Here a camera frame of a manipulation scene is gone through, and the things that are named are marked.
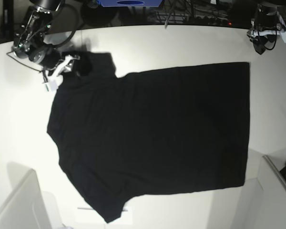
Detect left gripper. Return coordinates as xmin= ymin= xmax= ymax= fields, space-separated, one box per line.
xmin=247 ymin=29 xmax=278 ymax=54

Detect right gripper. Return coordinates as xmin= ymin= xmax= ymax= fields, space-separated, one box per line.
xmin=39 ymin=50 xmax=74 ymax=72

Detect black T-shirt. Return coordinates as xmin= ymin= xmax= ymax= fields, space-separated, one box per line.
xmin=47 ymin=52 xmax=250 ymax=214

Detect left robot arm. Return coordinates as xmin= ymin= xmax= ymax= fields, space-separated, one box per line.
xmin=247 ymin=0 xmax=279 ymax=55

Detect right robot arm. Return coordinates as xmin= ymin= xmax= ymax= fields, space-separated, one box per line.
xmin=7 ymin=0 xmax=79 ymax=71

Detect blue box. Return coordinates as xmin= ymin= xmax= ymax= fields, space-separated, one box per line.
xmin=97 ymin=0 xmax=162 ymax=7

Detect grey partition left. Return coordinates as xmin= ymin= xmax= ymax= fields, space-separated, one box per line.
xmin=0 ymin=169 xmax=52 ymax=229

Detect grey partition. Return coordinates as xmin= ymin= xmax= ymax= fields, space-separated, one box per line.
xmin=255 ymin=156 xmax=286 ymax=229
xmin=0 ymin=169 xmax=52 ymax=229

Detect grey partition right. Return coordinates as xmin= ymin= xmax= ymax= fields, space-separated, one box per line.
xmin=255 ymin=156 xmax=286 ymax=229

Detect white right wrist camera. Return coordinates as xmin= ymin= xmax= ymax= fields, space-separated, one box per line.
xmin=42 ymin=75 xmax=63 ymax=92

